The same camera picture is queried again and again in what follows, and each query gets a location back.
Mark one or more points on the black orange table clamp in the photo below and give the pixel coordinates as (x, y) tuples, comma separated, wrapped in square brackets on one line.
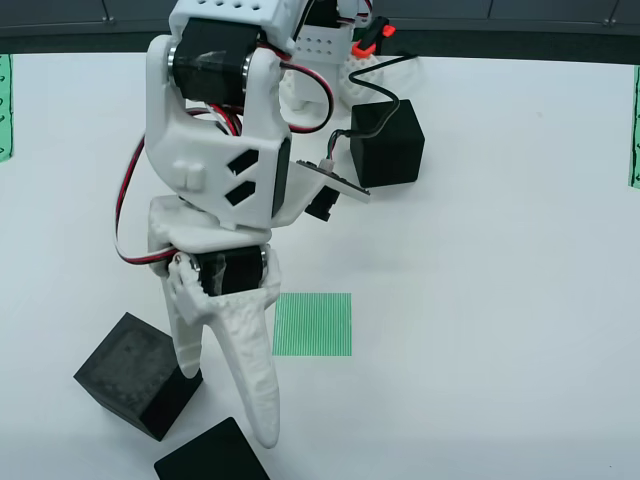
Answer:
[(372, 35)]

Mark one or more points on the green strip with arrows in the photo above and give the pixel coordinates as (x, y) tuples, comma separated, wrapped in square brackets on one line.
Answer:
[(5, 110), (636, 125)]

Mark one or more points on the black cube block rough face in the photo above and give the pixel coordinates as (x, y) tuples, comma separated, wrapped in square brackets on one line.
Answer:
[(130, 365)]

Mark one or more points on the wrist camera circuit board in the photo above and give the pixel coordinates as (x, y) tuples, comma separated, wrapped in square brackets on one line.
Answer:
[(345, 186)]

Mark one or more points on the smooth black cube block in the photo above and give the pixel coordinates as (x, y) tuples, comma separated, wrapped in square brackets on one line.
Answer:
[(390, 150), (210, 457)]

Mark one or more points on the green striped square marker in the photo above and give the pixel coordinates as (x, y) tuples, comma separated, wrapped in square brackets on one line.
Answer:
[(312, 325)]

